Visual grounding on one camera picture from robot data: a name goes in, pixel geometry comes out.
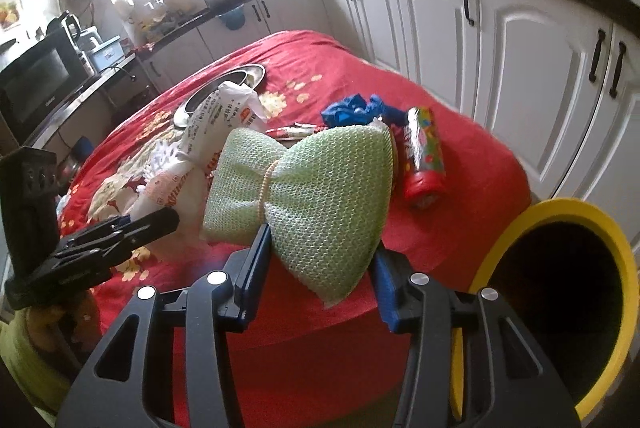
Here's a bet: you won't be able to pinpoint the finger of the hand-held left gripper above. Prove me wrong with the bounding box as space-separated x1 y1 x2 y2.
59 214 135 254
54 207 181 281

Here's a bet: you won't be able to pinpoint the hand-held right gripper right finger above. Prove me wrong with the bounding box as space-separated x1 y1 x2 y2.
371 250 583 428

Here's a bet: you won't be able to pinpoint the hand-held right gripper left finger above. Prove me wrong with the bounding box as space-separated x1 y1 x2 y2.
54 224 273 428

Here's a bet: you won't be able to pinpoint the white printed plastic bag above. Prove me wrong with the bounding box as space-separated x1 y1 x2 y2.
125 80 268 229

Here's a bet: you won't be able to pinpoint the blue plastic bag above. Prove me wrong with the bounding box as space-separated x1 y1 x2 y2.
320 94 412 129

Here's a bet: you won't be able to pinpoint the yellow-rimmed black bin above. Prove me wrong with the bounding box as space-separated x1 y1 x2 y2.
447 197 636 428

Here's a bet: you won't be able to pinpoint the person's left forearm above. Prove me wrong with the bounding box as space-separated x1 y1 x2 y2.
0 293 101 414

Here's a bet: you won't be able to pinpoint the black microwave oven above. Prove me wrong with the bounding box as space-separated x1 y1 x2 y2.
0 25 93 144

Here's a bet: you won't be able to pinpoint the red snack wrapper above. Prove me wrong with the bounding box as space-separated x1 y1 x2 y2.
265 122 328 142

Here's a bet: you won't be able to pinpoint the red printed cylindrical can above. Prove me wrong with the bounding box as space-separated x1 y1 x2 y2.
395 105 447 209

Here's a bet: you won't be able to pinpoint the light blue storage box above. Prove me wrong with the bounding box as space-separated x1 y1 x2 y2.
82 35 126 74

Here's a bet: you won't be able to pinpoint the round steel plate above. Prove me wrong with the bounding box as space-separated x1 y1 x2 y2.
172 63 267 129

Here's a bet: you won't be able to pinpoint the black electric kettle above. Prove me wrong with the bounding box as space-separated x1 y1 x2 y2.
46 10 83 41

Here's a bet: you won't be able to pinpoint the red floral tablecloth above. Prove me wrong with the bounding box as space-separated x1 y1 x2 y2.
57 30 533 428

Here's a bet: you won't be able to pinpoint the white kitchen cabinets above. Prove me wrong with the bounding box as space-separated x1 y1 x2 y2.
132 0 640 259

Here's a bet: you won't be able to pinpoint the framed wall picture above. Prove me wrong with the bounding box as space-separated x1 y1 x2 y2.
0 0 23 31

